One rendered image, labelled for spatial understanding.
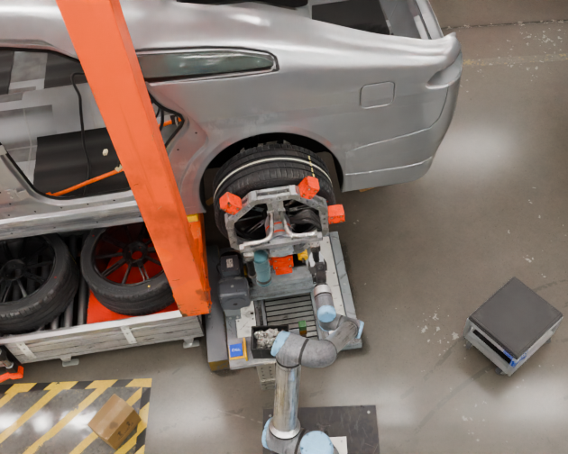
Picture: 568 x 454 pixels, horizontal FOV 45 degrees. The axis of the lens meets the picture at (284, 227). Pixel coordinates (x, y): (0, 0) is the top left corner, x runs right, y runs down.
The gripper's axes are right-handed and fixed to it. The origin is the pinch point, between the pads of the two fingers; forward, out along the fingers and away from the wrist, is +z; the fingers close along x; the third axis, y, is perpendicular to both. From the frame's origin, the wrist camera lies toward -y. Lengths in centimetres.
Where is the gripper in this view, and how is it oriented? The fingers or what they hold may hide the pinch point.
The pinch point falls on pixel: (315, 253)
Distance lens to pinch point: 354.3
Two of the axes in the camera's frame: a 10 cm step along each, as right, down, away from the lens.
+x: 9.9, -1.5, 0.2
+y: 0.7, 5.8, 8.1
